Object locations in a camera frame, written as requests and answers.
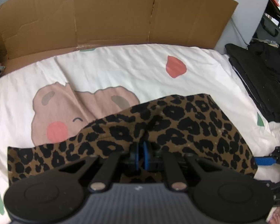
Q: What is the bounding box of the leopard print garment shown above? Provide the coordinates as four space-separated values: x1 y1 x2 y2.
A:
7 94 257 184

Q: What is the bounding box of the black folded clothes pile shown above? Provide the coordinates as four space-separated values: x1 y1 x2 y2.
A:
225 43 280 123

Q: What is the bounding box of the white cartoon bed sheet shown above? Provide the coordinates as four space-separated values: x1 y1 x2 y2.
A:
0 45 280 223

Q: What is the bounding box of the brown cardboard sheet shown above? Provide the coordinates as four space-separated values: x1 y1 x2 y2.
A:
0 0 237 72

